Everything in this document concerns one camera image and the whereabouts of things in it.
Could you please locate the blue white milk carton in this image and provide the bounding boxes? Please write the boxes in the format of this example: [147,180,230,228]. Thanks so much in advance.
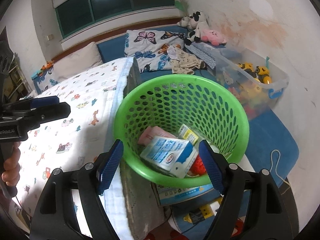
[140,136,198,178]

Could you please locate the yellow snack packet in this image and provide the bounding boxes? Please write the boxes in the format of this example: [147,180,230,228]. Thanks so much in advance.
[178,124,199,146]

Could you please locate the pink wafer snack bag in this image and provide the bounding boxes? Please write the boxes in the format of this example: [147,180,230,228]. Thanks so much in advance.
[138,126,176,146]

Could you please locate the person's left hand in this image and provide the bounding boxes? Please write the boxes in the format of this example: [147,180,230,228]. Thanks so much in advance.
[2,142,21,186]

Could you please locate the left butterfly print pillow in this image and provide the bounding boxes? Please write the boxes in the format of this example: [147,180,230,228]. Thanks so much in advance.
[33,67,59,94]

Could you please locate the butterfly print pillow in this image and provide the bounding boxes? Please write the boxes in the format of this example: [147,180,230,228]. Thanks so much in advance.
[124,30,184,73]
[33,67,59,94]

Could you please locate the green plastic mesh basket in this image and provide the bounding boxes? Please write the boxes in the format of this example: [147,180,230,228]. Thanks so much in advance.
[113,74,249,188]

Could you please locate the blue white cardboard box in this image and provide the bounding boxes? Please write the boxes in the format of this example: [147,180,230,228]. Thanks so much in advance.
[151,183,220,206]

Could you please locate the orange toy on ledge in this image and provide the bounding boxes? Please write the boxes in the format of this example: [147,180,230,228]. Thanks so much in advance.
[41,61,54,71]

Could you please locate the white patterned table cloth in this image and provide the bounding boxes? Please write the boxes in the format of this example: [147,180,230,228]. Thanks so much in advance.
[9,57,139,231]

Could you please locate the beige pillow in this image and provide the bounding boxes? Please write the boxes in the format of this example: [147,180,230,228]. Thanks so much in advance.
[53,42,103,82]

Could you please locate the clear plastic toy bin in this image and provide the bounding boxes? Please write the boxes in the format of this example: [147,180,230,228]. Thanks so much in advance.
[214,46,289,119]

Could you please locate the yellow toy excavator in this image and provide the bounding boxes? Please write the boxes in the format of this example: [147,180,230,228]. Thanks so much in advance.
[238,62,272,85]

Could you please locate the beige patterned clothing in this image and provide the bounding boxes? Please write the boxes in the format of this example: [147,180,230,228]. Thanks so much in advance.
[167,46,206,75]

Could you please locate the blue patterned folded cloth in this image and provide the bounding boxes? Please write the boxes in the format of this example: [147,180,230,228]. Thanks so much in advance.
[184,42,216,70]

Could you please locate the pink plush toy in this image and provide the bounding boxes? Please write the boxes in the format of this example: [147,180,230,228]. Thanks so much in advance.
[201,29,227,46]

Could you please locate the dark window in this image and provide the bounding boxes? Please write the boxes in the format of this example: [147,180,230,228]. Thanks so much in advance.
[55,0,176,40]

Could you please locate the black white cow plush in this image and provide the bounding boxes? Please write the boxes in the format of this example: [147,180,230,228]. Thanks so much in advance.
[187,11,209,43]

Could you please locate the white cable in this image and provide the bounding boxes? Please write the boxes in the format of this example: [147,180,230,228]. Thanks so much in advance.
[270,149,292,188]

